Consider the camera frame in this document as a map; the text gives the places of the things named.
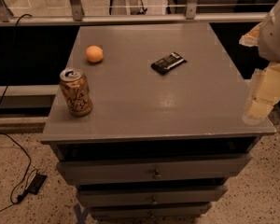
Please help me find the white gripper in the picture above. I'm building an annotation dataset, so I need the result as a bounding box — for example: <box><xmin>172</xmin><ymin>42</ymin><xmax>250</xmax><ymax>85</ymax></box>
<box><xmin>239</xmin><ymin>23</ymin><xmax>280</xmax><ymax>125</ymax></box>

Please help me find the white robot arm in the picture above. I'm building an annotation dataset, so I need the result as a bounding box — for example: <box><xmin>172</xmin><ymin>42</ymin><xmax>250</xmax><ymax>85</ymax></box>
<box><xmin>239</xmin><ymin>0</ymin><xmax>280</xmax><ymax>125</ymax></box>

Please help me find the grey drawer cabinet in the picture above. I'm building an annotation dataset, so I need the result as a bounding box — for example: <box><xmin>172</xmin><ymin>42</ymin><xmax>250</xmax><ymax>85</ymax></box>
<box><xmin>40</xmin><ymin>22</ymin><xmax>277</xmax><ymax>220</ymax></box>

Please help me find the bottom grey drawer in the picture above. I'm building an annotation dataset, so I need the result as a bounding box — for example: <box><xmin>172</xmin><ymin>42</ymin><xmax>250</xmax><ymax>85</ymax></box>
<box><xmin>91</xmin><ymin>203</ymin><xmax>211</xmax><ymax>219</ymax></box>

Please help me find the grey drawer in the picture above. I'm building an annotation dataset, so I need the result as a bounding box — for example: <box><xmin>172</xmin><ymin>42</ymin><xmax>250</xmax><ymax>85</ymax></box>
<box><xmin>77</xmin><ymin>185</ymin><xmax>228</xmax><ymax>207</ymax></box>
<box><xmin>57</xmin><ymin>153</ymin><xmax>252</xmax><ymax>186</ymax></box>
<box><xmin>91</xmin><ymin>203</ymin><xmax>211</xmax><ymax>219</ymax></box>

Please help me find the orange fruit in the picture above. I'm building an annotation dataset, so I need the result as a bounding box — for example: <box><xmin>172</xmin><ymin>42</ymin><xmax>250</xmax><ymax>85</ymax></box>
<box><xmin>86</xmin><ymin>46</ymin><xmax>104</xmax><ymax>63</ymax></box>

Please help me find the orange LaCroix can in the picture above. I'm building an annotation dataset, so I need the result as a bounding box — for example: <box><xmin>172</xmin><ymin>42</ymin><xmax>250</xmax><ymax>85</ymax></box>
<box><xmin>60</xmin><ymin>67</ymin><xmax>93</xmax><ymax>116</ymax></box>

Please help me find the top grey drawer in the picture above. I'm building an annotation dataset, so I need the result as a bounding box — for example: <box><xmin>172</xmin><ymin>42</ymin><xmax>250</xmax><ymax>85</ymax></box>
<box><xmin>57</xmin><ymin>153</ymin><xmax>252</xmax><ymax>186</ymax></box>

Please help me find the middle grey drawer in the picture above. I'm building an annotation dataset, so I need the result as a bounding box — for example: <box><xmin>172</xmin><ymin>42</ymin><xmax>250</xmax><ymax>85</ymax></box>
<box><xmin>77</xmin><ymin>185</ymin><xmax>228</xmax><ymax>207</ymax></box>

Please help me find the black power adapter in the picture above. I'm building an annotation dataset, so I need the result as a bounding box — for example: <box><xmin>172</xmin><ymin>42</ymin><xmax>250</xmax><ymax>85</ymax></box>
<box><xmin>25</xmin><ymin>174</ymin><xmax>47</xmax><ymax>195</ymax></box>

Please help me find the metal window railing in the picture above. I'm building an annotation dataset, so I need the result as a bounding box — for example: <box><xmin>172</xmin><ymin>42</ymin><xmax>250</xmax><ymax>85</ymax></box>
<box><xmin>0</xmin><ymin>0</ymin><xmax>277</xmax><ymax>26</ymax></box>

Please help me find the black cable on floor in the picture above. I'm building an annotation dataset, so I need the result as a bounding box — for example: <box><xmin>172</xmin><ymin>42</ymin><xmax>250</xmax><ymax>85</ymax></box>
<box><xmin>0</xmin><ymin>13</ymin><xmax>39</xmax><ymax>218</ymax></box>

